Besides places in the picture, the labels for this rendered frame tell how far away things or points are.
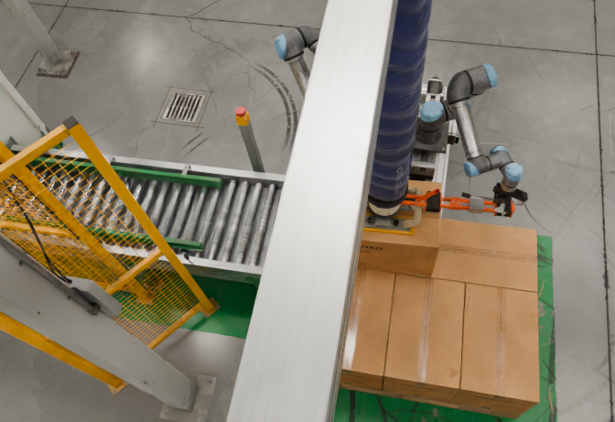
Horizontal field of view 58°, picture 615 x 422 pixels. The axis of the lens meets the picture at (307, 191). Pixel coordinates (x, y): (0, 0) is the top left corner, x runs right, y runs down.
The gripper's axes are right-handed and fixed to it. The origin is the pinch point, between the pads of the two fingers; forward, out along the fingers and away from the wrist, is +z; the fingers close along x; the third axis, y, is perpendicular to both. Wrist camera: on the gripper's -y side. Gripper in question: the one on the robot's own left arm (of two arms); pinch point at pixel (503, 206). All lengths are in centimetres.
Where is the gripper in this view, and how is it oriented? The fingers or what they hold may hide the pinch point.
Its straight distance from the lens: 299.8
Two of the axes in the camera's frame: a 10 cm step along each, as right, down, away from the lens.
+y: -9.8, -0.9, 1.6
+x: -1.5, 8.6, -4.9
